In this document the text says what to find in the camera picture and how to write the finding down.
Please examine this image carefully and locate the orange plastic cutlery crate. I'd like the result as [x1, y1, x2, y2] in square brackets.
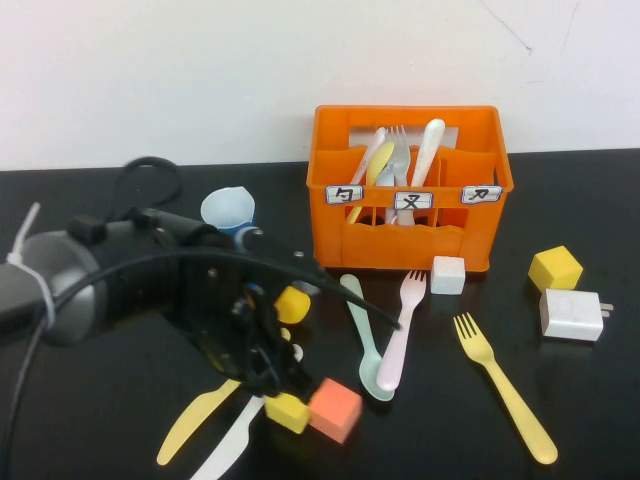
[305, 104, 515, 274]

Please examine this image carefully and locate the grey translucent plastic fork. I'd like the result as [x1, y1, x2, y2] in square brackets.
[388, 124, 413, 226]

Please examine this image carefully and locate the yellow plastic fork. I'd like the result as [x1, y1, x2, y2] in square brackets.
[453, 312, 559, 465]

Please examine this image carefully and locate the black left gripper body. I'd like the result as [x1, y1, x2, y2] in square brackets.
[98, 208, 252, 377]

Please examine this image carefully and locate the orange foam cube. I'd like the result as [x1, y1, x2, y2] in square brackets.
[306, 377, 364, 445]

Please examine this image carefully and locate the white zip tie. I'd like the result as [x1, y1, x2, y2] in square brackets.
[6, 201, 57, 329]

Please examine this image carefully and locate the yellow plastic knife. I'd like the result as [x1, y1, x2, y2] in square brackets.
[156, 378, 242, 467]

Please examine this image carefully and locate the white power adapter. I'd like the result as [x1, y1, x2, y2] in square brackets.
[538, 288, 616, 343]

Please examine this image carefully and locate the white plastic utensil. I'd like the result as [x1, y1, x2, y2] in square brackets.
[399, 117, 447, 226]

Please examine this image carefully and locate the yellow foam cube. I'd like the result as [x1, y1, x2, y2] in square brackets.
[528, 245, 585, 294]
[264, 391, 312, 435]

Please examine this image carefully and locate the black cable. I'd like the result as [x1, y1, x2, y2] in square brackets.
[0, 156, 404, 480]

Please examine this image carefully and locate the blue white paper cone cup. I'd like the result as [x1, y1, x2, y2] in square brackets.
[200, 185, 259, 237]

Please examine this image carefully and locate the white paper label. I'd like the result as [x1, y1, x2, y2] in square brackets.
[460, 184, 503, 206]
[325, 184, 366, 207]
[393, 190, 435, 212]

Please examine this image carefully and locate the white plastic knife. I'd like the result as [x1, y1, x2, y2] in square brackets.
[189, 327, 305, 480]

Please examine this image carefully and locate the pink plastic fork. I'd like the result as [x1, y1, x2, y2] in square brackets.
[375, 269, 429, 392]

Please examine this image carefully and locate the white foam cube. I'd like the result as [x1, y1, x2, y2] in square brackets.
[430, 255, 467, 295]

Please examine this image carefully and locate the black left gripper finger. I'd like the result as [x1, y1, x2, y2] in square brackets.
[271, 308, 315, 400]
[238, 338, 275, 397]

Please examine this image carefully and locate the yellow plastic spoon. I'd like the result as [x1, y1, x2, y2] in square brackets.
[344, 141, 396, 225]

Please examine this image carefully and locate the mint green plastic spoon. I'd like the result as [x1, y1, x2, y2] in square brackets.
[339, 273, 396, 403]

